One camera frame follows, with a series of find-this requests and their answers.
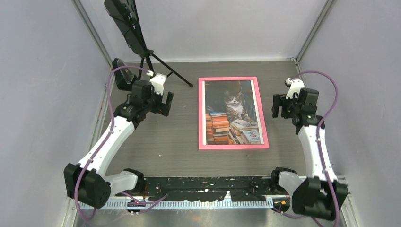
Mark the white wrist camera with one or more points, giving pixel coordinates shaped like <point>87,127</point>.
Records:
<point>294,87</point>
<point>157,81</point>

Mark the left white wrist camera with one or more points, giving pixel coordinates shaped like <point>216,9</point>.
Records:
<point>157,81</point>

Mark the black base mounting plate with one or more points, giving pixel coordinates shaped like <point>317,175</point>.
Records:
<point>208,189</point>

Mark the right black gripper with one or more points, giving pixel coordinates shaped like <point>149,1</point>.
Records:
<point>280,100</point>

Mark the pink wooden picture frame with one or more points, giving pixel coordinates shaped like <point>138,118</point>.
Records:
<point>233,146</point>

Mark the black wedge stand base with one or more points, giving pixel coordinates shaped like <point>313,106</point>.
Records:
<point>124,78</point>

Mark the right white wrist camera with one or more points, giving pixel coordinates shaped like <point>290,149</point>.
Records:
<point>294,87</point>

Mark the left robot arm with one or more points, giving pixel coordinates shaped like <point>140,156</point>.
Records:
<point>87,181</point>

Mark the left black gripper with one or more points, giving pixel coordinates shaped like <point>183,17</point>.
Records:
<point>163,108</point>

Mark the aluminium rail front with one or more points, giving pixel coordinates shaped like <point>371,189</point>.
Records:
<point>144,202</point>

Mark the cat photo print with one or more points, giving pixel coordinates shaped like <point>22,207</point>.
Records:
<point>233,112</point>

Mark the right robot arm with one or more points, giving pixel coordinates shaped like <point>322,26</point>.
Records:
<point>320,194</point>

